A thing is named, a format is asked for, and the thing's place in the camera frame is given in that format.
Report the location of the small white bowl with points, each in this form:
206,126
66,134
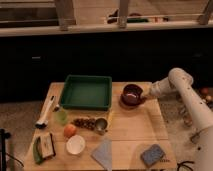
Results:
75,145

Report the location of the black stand with cable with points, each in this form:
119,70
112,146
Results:
3,154

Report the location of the orange fruit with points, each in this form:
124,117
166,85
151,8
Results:
70,130

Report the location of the orange bowl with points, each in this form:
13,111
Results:
128,106

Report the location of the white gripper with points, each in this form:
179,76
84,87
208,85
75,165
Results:
152,92

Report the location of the blue sponge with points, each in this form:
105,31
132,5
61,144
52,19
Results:
152,155

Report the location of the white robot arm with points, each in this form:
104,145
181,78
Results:
202,116

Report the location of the green plastic cup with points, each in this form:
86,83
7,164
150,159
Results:
60,117

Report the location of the green cucumber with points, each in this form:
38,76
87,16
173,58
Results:
36,154

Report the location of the grey folded cloth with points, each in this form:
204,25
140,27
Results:
103,154

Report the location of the bunch of dark grapes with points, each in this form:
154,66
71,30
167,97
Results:
84,123

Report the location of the dark maroon bowl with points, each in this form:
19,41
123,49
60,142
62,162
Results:
131,95

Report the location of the beige scrub sponge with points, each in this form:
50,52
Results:
47,146

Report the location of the green plastic tray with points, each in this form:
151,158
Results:
85,92

